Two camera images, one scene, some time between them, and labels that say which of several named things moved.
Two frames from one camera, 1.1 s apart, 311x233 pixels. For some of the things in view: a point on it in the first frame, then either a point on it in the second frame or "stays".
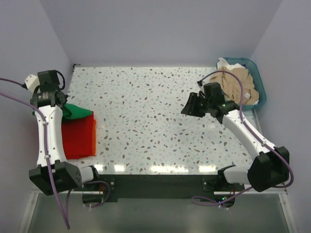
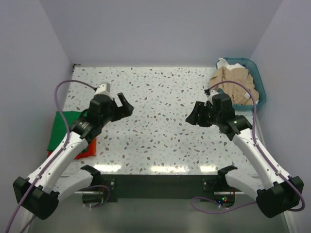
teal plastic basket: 253,72 stays
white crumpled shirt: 222,62 stays
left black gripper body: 65,96 -> 112,115
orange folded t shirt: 94,137 stays
